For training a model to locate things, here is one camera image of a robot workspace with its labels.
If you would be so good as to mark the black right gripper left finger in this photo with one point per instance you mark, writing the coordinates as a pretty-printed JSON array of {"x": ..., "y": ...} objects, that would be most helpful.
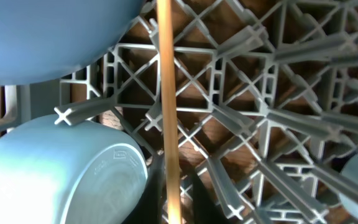
[{"x": 149, "y": 208}]

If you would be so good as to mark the grey dishwasher rack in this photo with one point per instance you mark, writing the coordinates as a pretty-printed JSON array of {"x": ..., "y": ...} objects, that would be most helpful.
[{"x": 267, "y": 103}]

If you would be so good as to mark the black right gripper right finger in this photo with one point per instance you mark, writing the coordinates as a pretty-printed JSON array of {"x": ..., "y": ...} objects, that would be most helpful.
[{"x": 204, "y": 209}]

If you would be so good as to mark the light blue rice bowl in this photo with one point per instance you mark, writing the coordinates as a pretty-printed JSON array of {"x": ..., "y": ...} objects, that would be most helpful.
[{"x": 57, "y": 173}]

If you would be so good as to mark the dark blue plate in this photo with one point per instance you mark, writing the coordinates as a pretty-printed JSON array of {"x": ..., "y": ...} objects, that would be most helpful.
[{"x": 43, "y": 40}]

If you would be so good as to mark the wooden chopstick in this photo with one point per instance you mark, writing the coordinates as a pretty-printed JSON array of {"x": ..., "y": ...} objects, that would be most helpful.
[{"x": 169, "y": 110}]

